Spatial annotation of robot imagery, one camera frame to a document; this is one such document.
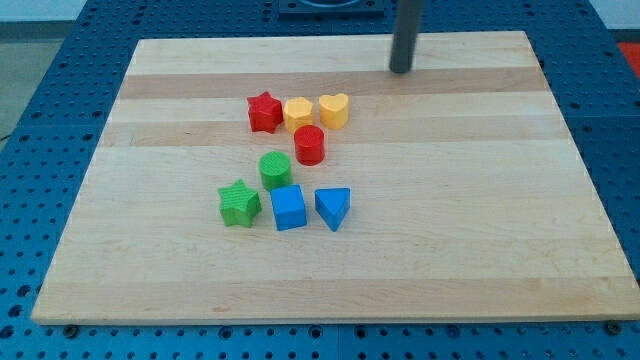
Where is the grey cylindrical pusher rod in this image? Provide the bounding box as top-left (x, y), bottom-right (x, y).
top-left (389, 0), bottom-right (424, 74)

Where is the red star block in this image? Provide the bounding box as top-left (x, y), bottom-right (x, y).
top-left (247, 91), bottom-right (283, 134)

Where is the green star block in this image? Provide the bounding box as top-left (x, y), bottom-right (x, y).
top-left (217, 179), bottom-right (262, 228)

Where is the yellow heart block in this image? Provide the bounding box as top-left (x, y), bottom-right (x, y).
top-left (318, 93), bottom-right (350, 130)

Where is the yellow hexagon block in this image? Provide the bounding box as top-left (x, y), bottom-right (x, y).
top-left (283, 97), bottom-right (314, 134)

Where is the red cylinder block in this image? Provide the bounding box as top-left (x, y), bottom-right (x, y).
top-left (294, 125), bottom-right (325, 166)

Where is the light wooden board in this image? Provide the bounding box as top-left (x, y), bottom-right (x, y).
top-left (32, 31), bottom-right (639, 325)

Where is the blue triangle block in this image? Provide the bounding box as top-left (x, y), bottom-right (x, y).
top-left (314, 187), bottom-right (351, 232)

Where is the green cylinder block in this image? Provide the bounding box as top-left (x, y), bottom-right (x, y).
top-left (258, 151), bottom-right (293, 191)

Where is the blue cube block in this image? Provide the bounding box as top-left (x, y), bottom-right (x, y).
top-left (270, 184), bottom-right (307, 231)

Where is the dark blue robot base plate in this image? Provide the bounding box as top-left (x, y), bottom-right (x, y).
top-left (274, 0), bottom-right (385, 18)

